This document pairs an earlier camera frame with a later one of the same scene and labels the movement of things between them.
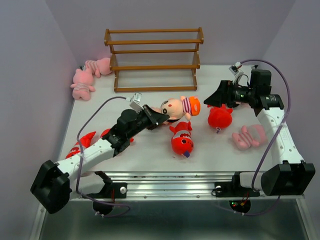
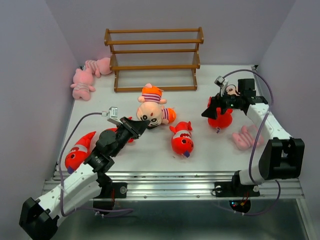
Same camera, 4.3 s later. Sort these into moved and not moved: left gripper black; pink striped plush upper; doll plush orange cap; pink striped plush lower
Moved: doll plush orange cap; left gripper black
Not moved: pink striped plush lower; pink striped plush upper
